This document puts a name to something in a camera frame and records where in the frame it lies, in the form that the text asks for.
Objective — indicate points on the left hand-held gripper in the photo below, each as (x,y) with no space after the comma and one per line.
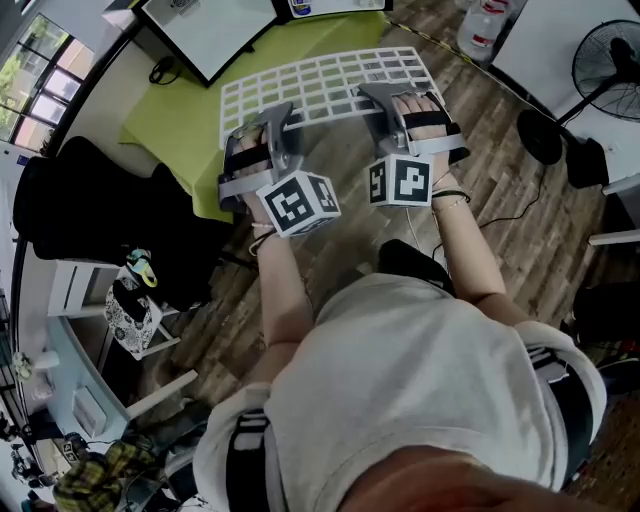
(300,205)

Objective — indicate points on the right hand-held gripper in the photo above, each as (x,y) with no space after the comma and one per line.
(405,182)

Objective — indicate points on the white wire rack shelf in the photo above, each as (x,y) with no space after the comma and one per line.
(318,76)

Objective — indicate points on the white fridge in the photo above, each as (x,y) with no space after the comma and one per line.
(215,35)

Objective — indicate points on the person's right forearm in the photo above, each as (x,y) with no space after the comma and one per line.
(465,250)

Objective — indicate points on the black white shoulder harness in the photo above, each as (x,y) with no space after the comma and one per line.
(245,475)

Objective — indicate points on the person's left forearm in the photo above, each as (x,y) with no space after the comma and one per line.
(280,280)

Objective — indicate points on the person's right hand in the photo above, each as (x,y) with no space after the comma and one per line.
(415,105)

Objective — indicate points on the person's left hand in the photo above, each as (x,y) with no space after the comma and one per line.
(252,142)

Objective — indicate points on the green tablecloth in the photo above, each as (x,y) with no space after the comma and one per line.
(175,135)

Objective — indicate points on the large clear water bottle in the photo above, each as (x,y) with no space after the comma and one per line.
(480,30)

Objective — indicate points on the black wrist band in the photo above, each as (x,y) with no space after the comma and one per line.
(457,194)

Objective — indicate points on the black standing fan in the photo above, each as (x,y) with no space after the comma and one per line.
(537,137)

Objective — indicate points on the person's black trousers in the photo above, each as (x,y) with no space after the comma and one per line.
(410,260)

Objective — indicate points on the black draped cloth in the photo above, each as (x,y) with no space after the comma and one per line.
(100,210)

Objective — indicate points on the teal yellow toy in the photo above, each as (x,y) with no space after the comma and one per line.
(142,272)

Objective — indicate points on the black framed window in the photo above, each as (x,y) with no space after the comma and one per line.
(65,60)

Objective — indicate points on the white black floral bag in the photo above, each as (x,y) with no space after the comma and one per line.
(127,330)

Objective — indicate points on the person's beige shirt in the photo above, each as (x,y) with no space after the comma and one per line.
(400,375)

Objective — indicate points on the white side table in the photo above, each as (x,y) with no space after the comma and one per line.
(65,290)

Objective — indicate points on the light blue desk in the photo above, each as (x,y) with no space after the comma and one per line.
(75,360)

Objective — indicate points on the white box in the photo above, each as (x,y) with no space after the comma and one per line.
(90,412)

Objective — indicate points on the person's face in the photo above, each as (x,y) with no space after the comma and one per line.
(450,485)

